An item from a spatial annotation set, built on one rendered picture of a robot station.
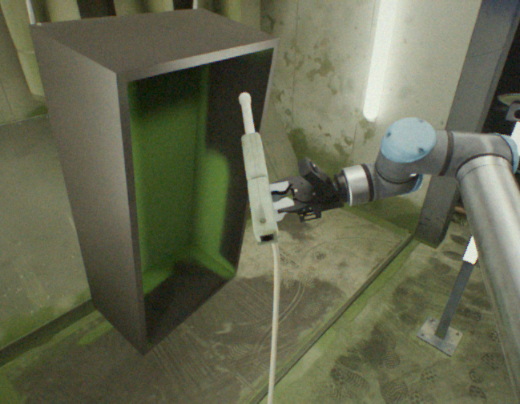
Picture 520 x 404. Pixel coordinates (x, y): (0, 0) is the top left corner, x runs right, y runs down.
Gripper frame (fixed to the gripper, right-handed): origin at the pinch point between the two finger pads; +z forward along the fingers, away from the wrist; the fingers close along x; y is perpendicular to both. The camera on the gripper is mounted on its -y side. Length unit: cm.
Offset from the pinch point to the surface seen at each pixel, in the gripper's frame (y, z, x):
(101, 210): 15, 49, 22
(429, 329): 166, -77, 5
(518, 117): 42, -102, 44
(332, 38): 87, -73, 202
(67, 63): -25, 37, 33
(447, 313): 146, -84, 7
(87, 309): 127, 121, 45
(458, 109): 104, -131, 116
